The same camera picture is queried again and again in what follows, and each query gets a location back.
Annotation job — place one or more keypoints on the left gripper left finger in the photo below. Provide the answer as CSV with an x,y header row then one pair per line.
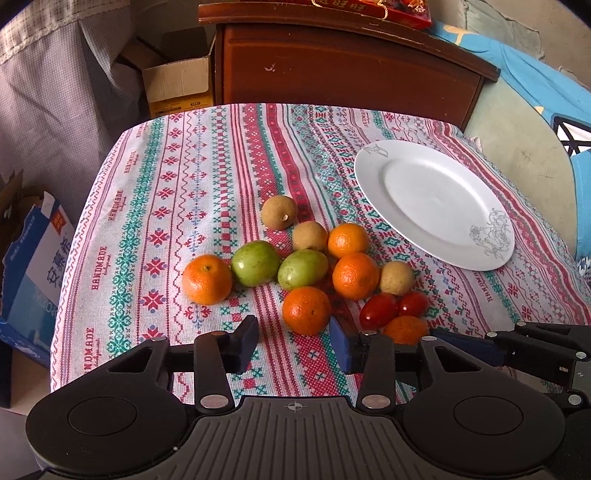
x,y
217,354

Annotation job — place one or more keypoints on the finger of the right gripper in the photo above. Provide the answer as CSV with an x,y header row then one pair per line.
x,y
483,349

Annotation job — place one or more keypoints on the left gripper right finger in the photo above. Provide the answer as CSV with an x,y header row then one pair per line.
x,y
369,354

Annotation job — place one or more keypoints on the mandarin orange hidden front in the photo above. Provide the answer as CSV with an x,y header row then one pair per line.
x,y
407,330

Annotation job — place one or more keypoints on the red cherry tomato large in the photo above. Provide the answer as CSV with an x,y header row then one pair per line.
x,y
379,311

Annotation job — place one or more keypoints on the red cherry tomato small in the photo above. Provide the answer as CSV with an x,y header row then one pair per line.
x,y
414,303

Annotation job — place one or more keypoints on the brown longan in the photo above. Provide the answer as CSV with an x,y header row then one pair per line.
x,y
397,278
310,235
279,212

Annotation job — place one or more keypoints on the green fruit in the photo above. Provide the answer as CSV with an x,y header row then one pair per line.
x,y
302,268
255,263

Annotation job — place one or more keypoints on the mandarin orange top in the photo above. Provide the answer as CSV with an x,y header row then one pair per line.
x,y
348,238

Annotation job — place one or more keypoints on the white floral plate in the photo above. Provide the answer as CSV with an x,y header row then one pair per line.
x,y
436,203

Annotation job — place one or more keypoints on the black metal rack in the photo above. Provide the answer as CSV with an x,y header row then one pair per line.
x,y
574,136

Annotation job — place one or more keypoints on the blue white carton box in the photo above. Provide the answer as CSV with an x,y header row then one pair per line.
x,y
33,271

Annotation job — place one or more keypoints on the open cardboard box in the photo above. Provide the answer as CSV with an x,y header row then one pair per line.
x,y
176,76

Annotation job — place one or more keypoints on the checkered grey curtain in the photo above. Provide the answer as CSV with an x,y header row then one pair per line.
x,y
64,97

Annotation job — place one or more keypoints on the dark wooden cabinet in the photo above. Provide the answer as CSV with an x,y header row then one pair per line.
x,y
304,53

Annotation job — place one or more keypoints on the red snack gift box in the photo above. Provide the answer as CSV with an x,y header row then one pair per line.
x,y
411,13

